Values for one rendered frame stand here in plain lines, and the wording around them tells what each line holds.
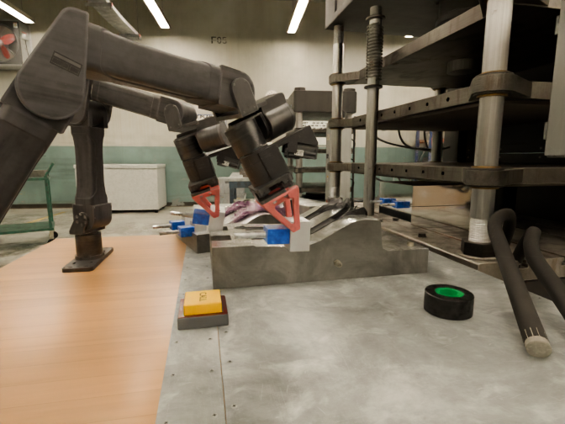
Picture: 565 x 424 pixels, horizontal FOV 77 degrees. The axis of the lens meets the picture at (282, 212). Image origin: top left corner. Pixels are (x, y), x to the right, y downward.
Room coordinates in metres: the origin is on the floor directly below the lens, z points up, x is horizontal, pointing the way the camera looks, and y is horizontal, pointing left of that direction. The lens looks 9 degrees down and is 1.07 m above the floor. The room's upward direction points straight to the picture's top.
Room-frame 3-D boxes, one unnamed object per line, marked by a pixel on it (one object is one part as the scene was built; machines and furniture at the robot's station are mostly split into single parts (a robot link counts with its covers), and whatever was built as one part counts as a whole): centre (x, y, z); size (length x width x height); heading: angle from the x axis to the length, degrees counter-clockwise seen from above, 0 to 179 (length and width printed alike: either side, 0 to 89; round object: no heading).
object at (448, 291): (0.60, -0.29, 0.82); 0.08 x 0.08 x 0.04
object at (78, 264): (0.91, 0.51, 0.84); 0.20 x 0.07 x 0.08; 11
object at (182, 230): (1.02, 0.29, 0.86); 0.13 x 0.05 x 0.05; 120
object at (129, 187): (7.11, 3.20, 0.47); 1.52 x 0.77 x 0.94; 96
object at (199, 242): (1.21, 0.09, 0.86); 0.50 x 0.26 x 0.11; 120
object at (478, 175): (1.64, -0.81, 0.96); 1.29 x 0.83 x 0.18; 13
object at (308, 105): (5.72, -0.58, 1.03); 1.54 x 0.94 x 2.06; 6
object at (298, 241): (0.62, 0.02, 0.93); 0.13 x 0.05 x 0.05; 103
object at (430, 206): (1.59, -0.73, 0.87); 0.50 x 0.27 x 0.17; 103
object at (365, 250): (0.88, -0.07, 0.87); 0.50 x 0.26 x 0.14; 103
